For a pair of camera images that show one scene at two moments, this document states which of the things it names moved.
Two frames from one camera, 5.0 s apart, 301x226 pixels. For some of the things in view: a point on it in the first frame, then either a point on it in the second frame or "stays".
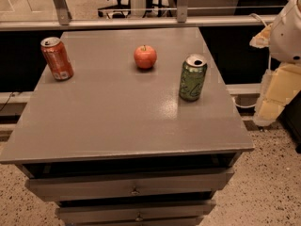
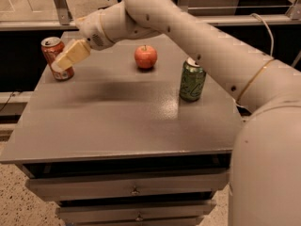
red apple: x=145 y=56 stays
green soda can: x=192 y=77 stays
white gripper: x=287 y=38 → x=91 y=31
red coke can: x=57 y=58 stays
